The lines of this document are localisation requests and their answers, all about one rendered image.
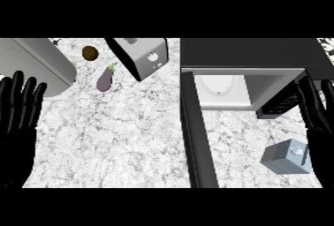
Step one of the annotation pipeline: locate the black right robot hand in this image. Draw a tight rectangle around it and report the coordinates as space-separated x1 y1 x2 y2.
296 75 334 189

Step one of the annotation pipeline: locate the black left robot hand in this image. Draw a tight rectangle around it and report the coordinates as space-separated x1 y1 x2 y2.
0 70 50 189

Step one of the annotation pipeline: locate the pale blue milk carton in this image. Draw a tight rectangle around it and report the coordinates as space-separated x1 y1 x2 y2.
261 139 314 176

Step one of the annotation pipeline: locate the black microwave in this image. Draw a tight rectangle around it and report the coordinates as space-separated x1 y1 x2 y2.
181 38 334 120

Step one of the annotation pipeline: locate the black microwave door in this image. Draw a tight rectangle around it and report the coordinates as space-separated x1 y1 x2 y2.
181 71 221 189

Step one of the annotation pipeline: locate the grey rounded appliance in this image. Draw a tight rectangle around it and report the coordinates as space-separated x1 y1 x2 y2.
0 38 79 99

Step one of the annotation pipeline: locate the purple eggplant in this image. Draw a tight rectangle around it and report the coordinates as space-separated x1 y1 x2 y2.
95 63 117 93

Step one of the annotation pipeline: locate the brown round potato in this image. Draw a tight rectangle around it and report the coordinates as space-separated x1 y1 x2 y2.
82 45 100 62

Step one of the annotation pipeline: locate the silver toaster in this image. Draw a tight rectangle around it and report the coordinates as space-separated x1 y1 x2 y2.
106 38 171 82

